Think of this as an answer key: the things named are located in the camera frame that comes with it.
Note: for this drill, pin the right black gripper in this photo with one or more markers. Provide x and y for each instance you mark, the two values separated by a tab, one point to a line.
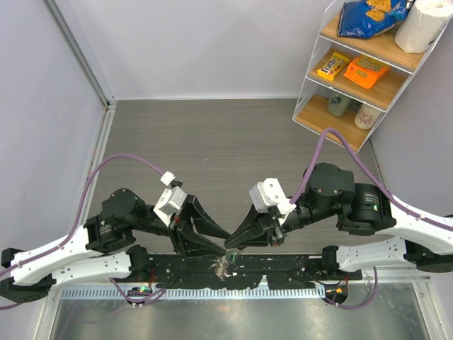
265	229

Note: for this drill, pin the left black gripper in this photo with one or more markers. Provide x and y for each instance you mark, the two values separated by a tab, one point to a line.
186	239

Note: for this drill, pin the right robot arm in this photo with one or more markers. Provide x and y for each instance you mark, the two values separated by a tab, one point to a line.
414	236

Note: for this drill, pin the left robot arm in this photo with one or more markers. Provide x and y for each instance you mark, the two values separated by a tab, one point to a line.
105	247

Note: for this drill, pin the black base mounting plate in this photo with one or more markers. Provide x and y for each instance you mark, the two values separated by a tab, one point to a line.
281	271

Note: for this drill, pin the green grey mug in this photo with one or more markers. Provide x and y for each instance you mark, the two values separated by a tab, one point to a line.
338	103

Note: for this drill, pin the white printed cup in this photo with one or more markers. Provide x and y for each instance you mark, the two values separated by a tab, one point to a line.
366	117

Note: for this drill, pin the yellow candy bag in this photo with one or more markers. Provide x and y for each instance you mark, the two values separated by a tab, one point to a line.
333	66

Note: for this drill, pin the orange candy bag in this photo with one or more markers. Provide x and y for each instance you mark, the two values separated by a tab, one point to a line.
366	71

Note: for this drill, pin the blue chips bag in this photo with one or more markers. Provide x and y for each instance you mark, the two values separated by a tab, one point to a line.
365	19

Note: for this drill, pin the white paper towel roll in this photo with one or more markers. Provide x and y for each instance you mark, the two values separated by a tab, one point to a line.
423	24

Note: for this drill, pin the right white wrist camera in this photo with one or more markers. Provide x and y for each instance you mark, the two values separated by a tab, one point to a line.
269	194

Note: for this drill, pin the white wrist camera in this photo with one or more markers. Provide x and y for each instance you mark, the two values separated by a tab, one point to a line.
269	194
169	203

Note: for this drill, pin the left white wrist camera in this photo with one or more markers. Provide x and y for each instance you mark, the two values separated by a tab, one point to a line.
169	203

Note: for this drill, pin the slotted cable duct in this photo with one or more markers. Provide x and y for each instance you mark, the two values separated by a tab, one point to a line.
107	292

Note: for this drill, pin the white wire shelf rack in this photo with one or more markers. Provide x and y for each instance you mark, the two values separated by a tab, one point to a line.
310	111

